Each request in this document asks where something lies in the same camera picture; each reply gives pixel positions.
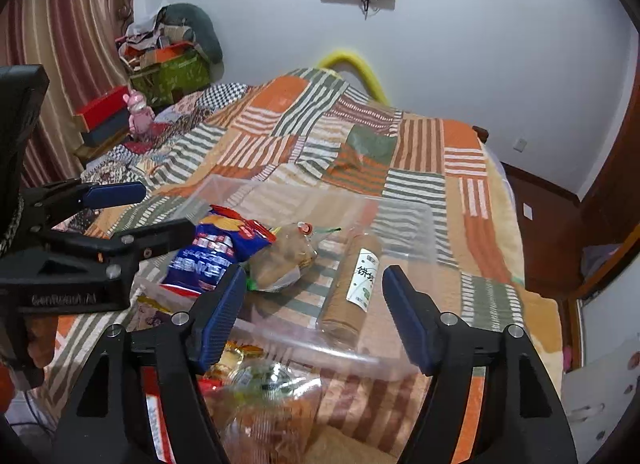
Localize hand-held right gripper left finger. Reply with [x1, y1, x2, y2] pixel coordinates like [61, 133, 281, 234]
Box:
[50, 264, 248, 464]

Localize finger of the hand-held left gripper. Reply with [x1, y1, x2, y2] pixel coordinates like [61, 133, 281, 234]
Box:
[21, 181, 147, 231]
[30, 217, 197, 291]

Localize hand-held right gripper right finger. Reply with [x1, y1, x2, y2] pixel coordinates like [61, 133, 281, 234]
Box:
[382, 265, 576, 464]

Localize blue snack bag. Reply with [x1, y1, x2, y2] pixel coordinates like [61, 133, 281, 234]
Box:
[160, 204, 278, 298]

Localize brown cracker tube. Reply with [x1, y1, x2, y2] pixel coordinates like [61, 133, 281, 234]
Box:
[316, 231, 384, 341]

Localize clear plastic container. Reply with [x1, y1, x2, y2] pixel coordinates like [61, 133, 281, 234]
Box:
[134, 173, 442, 381]

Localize clear bag of brown buns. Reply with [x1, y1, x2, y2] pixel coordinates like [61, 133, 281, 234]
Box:
[246, 221, 342, 293]

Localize clear bag of bread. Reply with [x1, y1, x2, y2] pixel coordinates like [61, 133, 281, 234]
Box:
[200, 358, 327, 464]

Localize dark grey box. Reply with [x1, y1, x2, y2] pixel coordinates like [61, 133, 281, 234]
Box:
[81, 113, 134, 148]

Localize yellow purple snack packet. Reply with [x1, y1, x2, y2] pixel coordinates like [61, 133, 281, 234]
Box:
[134, 293, 177, 329]

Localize red box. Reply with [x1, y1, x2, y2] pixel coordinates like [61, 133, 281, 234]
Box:
[74, 85, 132, 131]

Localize pink toy figure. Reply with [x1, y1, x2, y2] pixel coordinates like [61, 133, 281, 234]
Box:
[122, 91, 156, 138]

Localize floral patchwork quilt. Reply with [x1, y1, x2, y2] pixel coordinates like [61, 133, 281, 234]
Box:
[81, 81, 252, 186]

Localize red packet with white label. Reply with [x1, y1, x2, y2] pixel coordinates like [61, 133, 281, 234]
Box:
[139, 365, 174, 464]

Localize striped curtain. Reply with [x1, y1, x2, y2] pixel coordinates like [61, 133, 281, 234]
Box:
[0, 0, 147, 191]

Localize green cardboard box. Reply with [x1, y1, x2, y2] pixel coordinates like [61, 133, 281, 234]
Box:
[128, 46, 214, 108]

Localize pile of cloths and papers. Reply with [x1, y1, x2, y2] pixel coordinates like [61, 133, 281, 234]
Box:
[115, 18, 197, 71]

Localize grey cushion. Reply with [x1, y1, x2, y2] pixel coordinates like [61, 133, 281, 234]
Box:
[159, 2, 224, 65]

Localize striped patchwork blanket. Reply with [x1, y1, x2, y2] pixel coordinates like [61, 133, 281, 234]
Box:
[44, 66, 531, 464]

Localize purple cloth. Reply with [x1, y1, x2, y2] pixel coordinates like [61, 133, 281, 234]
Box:
[581, 243, 627, 281]

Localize white cabinet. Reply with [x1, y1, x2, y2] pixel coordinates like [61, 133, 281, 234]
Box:
[559, 284, 640, 447]

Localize yellow foam tube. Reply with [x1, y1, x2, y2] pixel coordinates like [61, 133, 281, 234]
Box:
[316, 47, 389, 106]

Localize wooden bed frame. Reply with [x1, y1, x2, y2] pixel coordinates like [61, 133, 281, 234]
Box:
[471, 124, 582, 297]

